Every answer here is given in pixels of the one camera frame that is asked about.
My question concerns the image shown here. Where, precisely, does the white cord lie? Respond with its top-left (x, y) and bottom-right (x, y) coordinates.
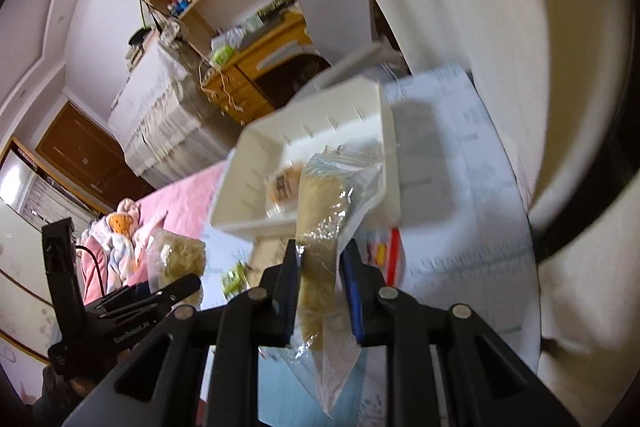
top-left (199, 56), bottom-right (243, 114)

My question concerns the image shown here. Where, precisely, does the beige packet with red stripe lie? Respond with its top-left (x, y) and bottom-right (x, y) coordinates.
top-left (365, 227), bottom-right (403, 285)

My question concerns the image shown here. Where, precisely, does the wooden desk with drawers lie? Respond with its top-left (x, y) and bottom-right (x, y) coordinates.
top-left (202, 12), bottom-right (331, 125)

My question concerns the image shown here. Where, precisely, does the person's left hand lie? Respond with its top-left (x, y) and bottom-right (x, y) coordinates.
top-left (67, 374), bottom-right (101, 400)

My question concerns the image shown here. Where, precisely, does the green snack packet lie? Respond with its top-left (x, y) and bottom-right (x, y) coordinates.
top-left (221, 261), bottom-right (249, 300)

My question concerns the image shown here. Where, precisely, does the lace cloth covered furniture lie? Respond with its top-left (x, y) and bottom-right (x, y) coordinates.
top-left (109, 42), bottom-right (241, 188)

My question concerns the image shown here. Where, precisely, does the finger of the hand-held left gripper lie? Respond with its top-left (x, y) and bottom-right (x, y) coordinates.
top-left (147, 273), bottom-right (202, 308)
top-left (86, 285), bottom-right (151, 317)

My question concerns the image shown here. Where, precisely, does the black desk lamp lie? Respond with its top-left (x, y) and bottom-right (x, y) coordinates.
top-left (127, 0), bottom-right (171, 48)

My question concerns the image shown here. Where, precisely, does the clear bag of pale crisps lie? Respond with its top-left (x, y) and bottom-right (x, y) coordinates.
top-left (146, 229), bottom-right (207, 310)

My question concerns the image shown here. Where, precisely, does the white plastic storage box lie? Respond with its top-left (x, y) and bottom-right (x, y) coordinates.
top-left (210, 76), bottom-right (402, 244)

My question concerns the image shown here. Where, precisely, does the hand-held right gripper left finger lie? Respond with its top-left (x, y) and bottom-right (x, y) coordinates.
top-left (60, 238), bottom-right (303, 427)

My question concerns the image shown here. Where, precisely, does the cream curtain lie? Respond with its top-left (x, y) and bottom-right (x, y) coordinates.
top-left (310, 0), bottom-right (640, 258)

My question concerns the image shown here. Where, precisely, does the pink cushion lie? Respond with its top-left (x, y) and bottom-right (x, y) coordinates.
top-left (75, 159), bottom-right (236, 303)

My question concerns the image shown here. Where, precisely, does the window with blinds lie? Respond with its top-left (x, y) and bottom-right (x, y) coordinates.
top-left (0, 139), bottom-right (106, 228)

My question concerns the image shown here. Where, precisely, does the green and white tissue pack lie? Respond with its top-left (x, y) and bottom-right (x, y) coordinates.
top-left (211, 29), bottom-right (247, 64)

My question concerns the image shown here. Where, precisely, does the brown wooden door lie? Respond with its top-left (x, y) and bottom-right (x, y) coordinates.
top-left (37, 102), bottom-right (156, 208)

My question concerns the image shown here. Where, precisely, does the clear bag of beige noodle cake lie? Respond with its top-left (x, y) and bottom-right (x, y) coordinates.
top-left (292, 152), bottom-right (388, 420)

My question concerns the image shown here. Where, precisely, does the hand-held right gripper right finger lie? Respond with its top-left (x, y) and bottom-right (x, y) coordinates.
top-left (337, 238), bottom-right (566, 427)

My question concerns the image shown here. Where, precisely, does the round brown wrapped snack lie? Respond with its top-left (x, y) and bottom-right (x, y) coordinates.
top-left (265, 162), bottom-right (303, 218)

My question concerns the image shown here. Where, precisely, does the black cable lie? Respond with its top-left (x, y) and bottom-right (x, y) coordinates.
top-left (74, 246), bottom-right (110, 299)

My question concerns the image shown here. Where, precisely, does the pink plush doll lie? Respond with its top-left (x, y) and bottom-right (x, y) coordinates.
top-left (82, 199), bottom-right (166, 288)

